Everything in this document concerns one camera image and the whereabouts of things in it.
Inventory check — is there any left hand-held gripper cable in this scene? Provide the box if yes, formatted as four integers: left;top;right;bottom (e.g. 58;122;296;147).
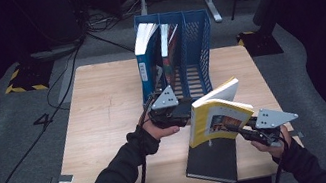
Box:
115;94;170;183

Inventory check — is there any silver table bracket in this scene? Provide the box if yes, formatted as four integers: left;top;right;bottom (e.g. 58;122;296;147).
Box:
49;172;75;183
288;129;305;140

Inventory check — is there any blue plastic file rack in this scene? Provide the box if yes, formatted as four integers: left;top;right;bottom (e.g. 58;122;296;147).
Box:
128;2;226;116

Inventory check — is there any blue landscape cover book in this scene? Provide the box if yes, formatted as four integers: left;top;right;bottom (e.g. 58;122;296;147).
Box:
129;19;172;104

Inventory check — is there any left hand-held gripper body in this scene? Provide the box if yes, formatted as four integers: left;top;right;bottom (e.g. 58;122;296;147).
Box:
143;82;188;132

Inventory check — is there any right hand-held gripper cable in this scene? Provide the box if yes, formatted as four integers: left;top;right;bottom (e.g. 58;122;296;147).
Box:
260;125;298;183

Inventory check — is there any yellow cover book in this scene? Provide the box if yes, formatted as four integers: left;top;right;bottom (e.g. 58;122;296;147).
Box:
179;74;259;149

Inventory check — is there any long black floor cable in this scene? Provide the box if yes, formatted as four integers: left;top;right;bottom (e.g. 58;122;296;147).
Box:
0;41;107;183

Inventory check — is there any black yellow striped base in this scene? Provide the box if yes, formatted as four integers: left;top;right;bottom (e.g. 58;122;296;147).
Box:
235;24;284;62
0;54;60;97

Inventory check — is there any hand-held gripper cable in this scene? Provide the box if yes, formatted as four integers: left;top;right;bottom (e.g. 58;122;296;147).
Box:
260;125;298;183
115;94;170;183

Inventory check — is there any straight black floor cable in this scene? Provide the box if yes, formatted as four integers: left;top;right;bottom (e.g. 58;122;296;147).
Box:
86;24;140;62

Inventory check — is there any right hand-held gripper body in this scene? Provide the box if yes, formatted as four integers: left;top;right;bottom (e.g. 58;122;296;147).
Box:
239;102;304;153

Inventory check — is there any person's left hand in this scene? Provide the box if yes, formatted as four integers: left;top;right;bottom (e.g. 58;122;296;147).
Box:
137;108;182;144

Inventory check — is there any tangle of floor cables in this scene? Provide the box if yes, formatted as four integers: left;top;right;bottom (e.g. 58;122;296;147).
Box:
83;0;147;35

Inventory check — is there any looped black floor cable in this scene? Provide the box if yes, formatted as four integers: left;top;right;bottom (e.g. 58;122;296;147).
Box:
38;44;93;114

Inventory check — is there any person's right hand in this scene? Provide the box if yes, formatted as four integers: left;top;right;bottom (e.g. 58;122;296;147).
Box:
250;132;295;163

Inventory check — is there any black cover book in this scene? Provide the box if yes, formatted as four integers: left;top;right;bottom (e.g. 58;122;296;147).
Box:
179;132;246;183

